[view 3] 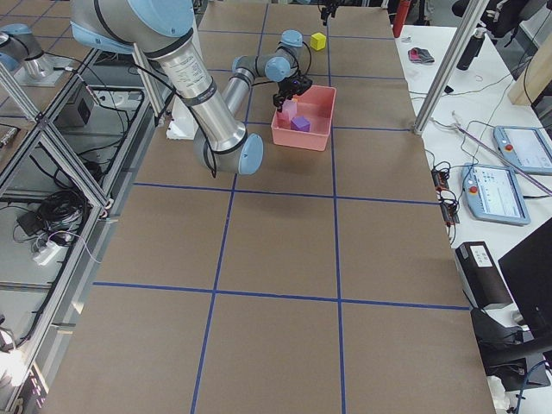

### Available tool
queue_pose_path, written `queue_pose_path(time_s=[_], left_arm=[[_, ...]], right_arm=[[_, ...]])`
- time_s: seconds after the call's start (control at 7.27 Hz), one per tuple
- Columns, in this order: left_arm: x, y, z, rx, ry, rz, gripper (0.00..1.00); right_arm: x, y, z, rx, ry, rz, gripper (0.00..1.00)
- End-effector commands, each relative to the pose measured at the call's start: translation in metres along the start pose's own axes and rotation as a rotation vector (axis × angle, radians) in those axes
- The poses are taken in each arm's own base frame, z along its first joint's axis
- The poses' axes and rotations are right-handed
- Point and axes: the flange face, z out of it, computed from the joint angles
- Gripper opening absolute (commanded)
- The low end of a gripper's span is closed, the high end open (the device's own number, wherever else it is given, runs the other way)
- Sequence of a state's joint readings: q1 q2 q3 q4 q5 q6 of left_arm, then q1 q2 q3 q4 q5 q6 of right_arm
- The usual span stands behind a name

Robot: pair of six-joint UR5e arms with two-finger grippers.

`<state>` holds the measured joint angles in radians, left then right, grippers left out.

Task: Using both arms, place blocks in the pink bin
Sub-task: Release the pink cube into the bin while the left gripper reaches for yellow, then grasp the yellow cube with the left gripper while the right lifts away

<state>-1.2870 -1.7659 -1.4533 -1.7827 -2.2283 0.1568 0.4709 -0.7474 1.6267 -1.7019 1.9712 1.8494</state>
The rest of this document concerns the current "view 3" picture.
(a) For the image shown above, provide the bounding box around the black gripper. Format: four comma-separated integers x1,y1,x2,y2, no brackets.
273,76,312,111

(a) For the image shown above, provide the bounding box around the pink foam block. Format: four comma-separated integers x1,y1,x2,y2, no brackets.
276,100,298,129

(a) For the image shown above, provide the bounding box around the purple foam block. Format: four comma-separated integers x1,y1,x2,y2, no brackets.
290,116,311,133

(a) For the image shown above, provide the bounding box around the yellow foam block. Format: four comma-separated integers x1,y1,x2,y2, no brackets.
310,32,327,52

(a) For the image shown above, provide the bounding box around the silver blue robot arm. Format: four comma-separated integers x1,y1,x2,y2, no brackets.
71,1,312,175

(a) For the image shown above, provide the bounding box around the pink plastic bin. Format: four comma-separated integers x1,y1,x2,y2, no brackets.
271,85,336,151

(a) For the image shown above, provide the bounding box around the dark pouch with pink cloth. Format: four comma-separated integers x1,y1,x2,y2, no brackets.
407,47,435,65

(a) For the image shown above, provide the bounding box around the red cylinder bottle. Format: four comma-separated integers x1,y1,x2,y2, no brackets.
392,0,411,38

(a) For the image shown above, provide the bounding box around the black water bottle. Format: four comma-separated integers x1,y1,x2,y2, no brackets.
456,28,486,71

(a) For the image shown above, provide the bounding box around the near blue teach pendant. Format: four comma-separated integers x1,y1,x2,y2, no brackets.
461,164,530,226

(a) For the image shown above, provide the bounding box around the blue teach pendant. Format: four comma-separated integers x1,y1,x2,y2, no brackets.
461,164,530,226
493,126,551,175

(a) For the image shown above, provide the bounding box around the far blue teach pendant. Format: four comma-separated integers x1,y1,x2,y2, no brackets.
493,126,551,175

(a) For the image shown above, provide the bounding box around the black box white label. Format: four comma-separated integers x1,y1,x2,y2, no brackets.
455,241,513,311

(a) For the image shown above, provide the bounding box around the white power strip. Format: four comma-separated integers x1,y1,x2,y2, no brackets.
32,241,61,266

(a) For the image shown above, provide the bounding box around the black computer monitor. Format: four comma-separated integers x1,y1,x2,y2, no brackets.
499,219,551,337

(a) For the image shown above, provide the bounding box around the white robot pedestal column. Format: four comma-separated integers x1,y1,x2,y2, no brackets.
166,97,198,141

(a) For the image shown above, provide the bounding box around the aluminium frame post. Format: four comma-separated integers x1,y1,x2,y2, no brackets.
412,0,488,135

